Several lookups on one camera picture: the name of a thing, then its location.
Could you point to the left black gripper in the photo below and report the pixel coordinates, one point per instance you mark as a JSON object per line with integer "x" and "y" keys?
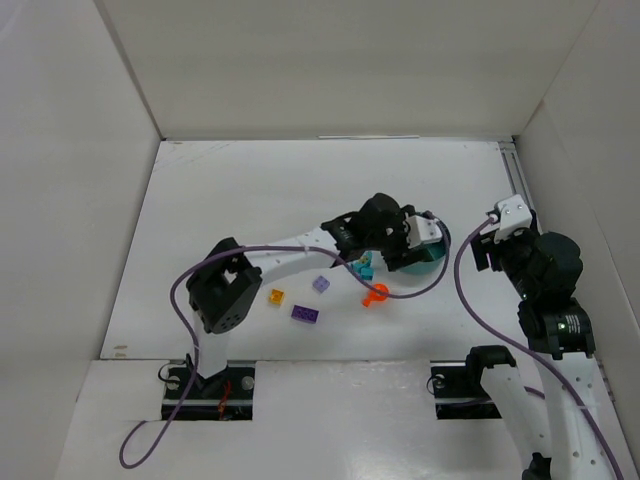
{"x": 400, "y": 255}

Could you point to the light purple square lego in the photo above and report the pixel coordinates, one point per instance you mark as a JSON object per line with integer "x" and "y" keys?
{"x": 320, "y": 284}

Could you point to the teal round divided container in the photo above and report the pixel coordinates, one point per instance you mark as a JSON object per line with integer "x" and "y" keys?
{"x": 425, "y": 262}

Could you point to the teal flower frog lego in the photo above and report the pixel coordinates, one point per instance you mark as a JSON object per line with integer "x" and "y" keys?
{"x": 362, "y": 266}

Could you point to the dark purple long lego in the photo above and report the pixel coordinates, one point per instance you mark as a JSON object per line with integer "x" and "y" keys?
{"x": 304, "y": 314}

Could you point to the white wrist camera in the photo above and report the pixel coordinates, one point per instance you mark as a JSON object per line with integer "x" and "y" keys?
{"x": 421, "y": 231}
{"x": 510, "y": 215}

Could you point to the orange round dish lego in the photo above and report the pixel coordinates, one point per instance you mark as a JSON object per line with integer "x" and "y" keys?
{"x": 377, "y": 294}

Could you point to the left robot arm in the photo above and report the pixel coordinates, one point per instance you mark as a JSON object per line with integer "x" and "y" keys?
{"x": 222, "y": 291}

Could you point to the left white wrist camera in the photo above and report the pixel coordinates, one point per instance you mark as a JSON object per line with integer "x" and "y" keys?
{"x": 421, "y": 231}

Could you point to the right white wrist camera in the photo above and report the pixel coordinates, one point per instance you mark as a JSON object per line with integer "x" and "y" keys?
{"x": 510, "y": 215}

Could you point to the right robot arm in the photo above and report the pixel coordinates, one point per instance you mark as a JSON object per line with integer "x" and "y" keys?
{"x": 542, "y": 388}

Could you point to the aluminium rail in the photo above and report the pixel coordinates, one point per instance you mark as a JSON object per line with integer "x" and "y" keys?
{"x": 559, "y": 337}

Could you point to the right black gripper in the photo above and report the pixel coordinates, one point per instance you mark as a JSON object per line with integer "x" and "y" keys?
{"x": 482, "y": 251}

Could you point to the yellow orange square lego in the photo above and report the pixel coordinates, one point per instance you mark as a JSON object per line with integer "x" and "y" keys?
{"x": 276, "y": 297}

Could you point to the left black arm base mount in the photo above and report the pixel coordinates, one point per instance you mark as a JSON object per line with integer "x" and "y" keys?
{"x": 227, "y": 396}

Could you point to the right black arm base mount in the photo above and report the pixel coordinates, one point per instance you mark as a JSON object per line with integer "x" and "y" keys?
{"x": 456, "y": 384}

